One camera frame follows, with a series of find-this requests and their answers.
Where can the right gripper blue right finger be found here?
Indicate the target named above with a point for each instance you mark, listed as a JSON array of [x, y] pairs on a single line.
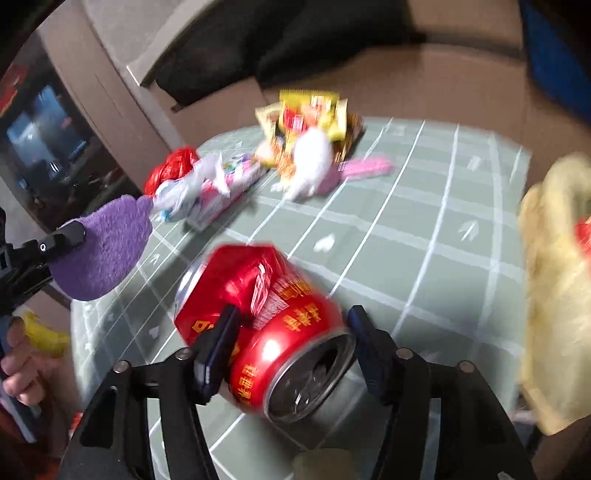
[[374, 351]]

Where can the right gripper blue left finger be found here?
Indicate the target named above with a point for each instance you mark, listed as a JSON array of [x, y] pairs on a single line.
[[213, 351]]

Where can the crushed red soda can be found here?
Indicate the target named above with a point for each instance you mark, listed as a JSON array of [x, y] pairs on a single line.
[[293, 345]]

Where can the purple sponge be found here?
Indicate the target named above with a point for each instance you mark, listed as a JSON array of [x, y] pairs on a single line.
[[104, 247]]

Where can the pink wrapper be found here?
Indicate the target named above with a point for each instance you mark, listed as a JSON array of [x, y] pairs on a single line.
[[355, 169]]

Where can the red plastic bag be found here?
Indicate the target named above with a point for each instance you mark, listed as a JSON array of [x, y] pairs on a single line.
[[176, 165]]

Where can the white tissue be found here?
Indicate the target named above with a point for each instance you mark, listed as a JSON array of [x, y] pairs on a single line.
[[302, 172]]

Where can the yellow snack bag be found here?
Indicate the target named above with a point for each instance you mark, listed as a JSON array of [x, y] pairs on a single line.
[[297, 112]]

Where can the trash bin with beige bag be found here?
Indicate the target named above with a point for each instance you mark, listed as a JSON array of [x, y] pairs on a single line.
[[555, 368]]

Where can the left hand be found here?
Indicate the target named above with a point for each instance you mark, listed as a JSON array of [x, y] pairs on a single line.
[[32, 375]]

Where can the dark oven window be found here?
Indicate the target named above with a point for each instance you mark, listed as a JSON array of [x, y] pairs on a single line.
[[51, 159]]

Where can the green grid tablecloth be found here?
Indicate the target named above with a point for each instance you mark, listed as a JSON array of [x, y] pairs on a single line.
[[432, 251]]

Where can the pink white candy box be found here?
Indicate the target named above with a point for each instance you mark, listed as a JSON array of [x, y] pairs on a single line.
[[241, 172]]

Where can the white plastic bag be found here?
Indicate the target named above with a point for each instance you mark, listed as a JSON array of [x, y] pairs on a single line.
[[175, 199]]

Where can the black cloth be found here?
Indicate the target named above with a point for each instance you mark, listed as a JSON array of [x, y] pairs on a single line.
[[276, 42]]

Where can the blue towel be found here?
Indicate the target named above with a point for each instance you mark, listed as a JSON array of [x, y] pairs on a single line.
[[557, 43]]

